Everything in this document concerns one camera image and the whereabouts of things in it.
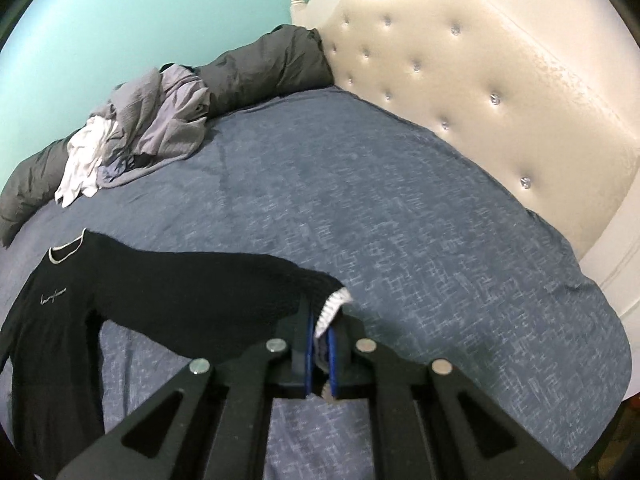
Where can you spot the white garment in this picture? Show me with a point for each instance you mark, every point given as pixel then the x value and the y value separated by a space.
pixel 85 160

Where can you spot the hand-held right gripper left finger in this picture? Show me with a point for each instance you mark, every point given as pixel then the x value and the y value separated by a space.
pixel 307 355

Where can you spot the grey garment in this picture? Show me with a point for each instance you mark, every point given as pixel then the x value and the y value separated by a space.
pixel 132 100

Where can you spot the cream tufted headboard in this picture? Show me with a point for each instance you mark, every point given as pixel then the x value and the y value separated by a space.
pixel 475 110

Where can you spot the dark grey duvet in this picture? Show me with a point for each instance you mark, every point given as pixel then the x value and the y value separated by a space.
pixel 265 65

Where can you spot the black sweater with white trim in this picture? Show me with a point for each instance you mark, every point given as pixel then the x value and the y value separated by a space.
pixel 175 285

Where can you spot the lilac garment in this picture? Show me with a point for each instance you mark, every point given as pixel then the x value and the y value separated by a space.
pixel 175 125

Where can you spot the blue-grey bed sheet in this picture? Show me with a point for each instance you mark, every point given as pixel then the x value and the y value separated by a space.
pixel 375 220

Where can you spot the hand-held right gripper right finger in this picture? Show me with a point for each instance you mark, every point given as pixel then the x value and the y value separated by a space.
pixel 334 360

